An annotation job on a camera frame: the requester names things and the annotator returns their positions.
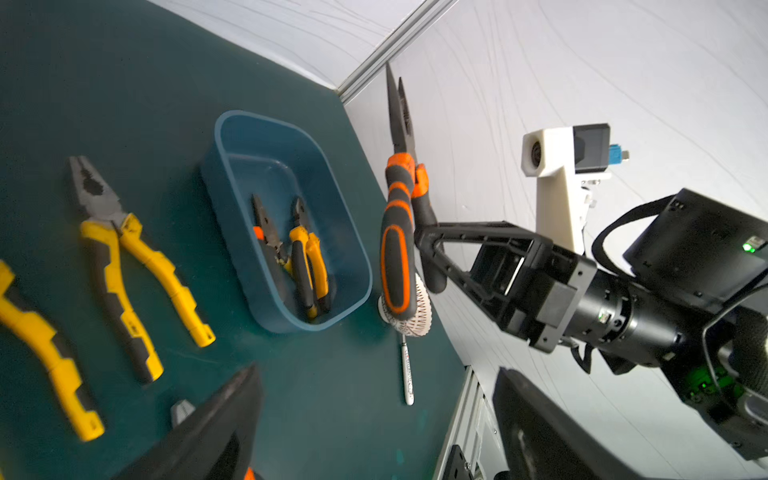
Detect orange black pliers in box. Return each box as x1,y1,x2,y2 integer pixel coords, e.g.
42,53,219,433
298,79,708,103
251,194,295,308

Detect large yellow black pliers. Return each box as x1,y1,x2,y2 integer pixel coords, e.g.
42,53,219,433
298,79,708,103
67,154,217,385

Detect teal plastic storage box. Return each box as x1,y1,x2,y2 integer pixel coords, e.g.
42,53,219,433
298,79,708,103
201,110,372,334

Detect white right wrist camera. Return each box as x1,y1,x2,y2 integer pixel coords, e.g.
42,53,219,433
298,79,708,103
521,123,629,254

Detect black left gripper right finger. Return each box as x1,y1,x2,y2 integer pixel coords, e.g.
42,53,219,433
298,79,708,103
493,368,640,479

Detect yellow black pliers in box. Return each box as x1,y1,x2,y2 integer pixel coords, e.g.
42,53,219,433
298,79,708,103
289,196,331,322

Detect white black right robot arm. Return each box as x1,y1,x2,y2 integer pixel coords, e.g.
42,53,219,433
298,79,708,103
415,189,767,460

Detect black orange long nose pliers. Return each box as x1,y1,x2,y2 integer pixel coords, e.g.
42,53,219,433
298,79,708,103
380,65,447,322

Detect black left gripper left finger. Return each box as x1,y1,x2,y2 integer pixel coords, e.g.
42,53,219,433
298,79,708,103
114,364,263,479

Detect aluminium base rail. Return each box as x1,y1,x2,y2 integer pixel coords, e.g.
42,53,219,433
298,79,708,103
433,366,508,479

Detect white patterned ceramic bowl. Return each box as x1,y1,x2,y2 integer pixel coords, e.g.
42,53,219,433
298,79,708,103
376,272,433,338

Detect small yellow black pliers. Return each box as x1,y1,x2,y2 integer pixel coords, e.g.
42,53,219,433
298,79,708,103
1,263,105,442

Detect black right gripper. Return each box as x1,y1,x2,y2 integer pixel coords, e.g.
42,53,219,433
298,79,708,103
414,221,690,368

